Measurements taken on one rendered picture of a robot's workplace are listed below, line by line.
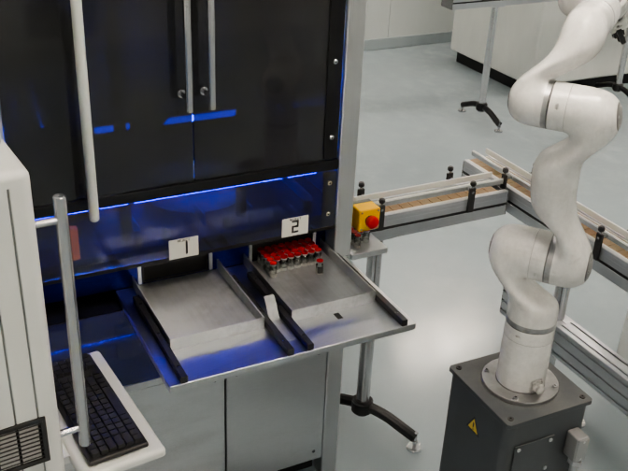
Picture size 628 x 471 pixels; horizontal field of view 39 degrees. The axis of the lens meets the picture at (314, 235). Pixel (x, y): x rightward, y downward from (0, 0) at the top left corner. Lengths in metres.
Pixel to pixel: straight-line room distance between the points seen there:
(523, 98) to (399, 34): 6.35
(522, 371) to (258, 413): 1.01
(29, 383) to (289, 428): 1.31
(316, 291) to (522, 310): 0.67
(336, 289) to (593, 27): 1.09
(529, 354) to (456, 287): 2.19
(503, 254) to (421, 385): 1.67
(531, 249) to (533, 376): 0.34
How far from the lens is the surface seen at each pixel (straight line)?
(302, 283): 2.56
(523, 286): 2.13
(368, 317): 2.43
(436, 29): 8.40
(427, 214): 2.96
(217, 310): 2.43
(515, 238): 2.07
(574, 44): 1.86
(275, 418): 2.94
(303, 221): 2.57
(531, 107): 1.86
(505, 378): 2.24
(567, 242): 2.01
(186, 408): 2.77
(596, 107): 1.84
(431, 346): 3.90
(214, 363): 2.24
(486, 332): 4.05
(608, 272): 2.86
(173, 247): 2.44
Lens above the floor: 2.20
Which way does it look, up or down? 28 degrees down
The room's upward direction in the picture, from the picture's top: 3 degrees clockwise
